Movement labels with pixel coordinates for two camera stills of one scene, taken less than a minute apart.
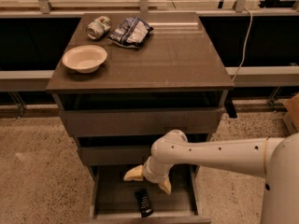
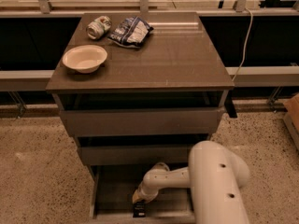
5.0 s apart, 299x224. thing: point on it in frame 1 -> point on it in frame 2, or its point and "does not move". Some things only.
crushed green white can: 97,28 does not move
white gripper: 151,174 -> 146,192
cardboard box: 291,117 does not move
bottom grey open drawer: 113,199 does not move
